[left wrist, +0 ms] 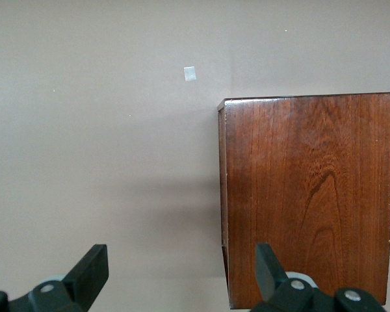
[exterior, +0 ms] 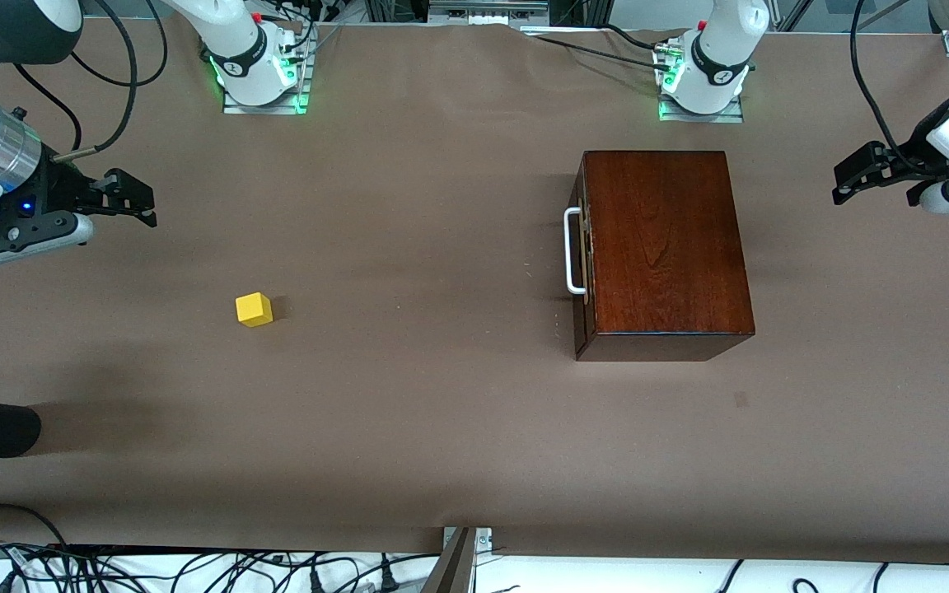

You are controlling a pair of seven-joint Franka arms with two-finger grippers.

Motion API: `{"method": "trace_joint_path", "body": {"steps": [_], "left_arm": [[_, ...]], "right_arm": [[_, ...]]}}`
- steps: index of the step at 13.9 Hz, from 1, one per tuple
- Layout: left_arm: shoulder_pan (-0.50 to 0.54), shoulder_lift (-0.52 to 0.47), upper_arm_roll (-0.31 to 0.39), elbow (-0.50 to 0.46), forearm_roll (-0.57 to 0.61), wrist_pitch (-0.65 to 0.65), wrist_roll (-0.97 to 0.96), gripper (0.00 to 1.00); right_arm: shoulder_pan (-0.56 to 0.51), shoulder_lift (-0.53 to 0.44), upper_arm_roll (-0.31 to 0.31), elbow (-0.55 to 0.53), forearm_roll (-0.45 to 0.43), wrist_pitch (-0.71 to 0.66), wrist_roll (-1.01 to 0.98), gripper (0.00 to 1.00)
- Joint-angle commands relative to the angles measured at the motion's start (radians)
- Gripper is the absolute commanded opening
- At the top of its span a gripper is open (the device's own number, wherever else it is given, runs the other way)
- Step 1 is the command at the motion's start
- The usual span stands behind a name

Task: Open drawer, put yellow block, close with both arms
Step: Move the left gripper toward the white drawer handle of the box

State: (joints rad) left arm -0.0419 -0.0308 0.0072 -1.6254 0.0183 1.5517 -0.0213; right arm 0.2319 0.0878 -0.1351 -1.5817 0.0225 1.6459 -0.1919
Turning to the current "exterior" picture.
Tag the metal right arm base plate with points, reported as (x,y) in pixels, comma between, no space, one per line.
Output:
(264,107)

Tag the silver corner bracket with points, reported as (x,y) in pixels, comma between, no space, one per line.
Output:
(484,539)

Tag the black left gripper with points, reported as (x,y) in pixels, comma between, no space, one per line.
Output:
(913,159)

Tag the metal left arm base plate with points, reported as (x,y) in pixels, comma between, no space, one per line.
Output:
(701,116)

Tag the dark grey metal post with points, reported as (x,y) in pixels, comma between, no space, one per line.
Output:
(451,568)

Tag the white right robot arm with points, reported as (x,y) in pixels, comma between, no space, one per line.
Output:
(236,49)

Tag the yellow wooden cube block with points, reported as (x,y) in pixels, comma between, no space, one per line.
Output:
(253,310)

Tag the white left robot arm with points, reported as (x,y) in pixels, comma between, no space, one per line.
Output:
(717,58)

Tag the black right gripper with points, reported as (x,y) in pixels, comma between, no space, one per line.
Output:
(58,191)

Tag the aluminium frame rack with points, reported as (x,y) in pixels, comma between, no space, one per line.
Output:
(483,10)

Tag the dark brown wooden box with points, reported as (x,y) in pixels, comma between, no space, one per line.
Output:
(672,247)

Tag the brown table cover sheet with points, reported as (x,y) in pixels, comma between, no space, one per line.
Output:
(441,428)

